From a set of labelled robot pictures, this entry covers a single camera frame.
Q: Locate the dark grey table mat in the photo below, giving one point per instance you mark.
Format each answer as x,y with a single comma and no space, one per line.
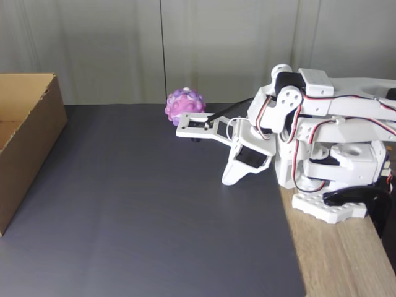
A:
123,216

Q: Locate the brown cardboard box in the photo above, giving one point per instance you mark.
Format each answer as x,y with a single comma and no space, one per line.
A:
31,139

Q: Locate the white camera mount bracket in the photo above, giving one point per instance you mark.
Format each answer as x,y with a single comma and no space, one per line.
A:
185,130

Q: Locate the black table clamp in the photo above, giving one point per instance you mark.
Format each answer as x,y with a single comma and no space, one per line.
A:
355,195

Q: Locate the purple pink bumpy ball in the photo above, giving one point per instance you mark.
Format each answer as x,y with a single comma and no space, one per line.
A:
182,103

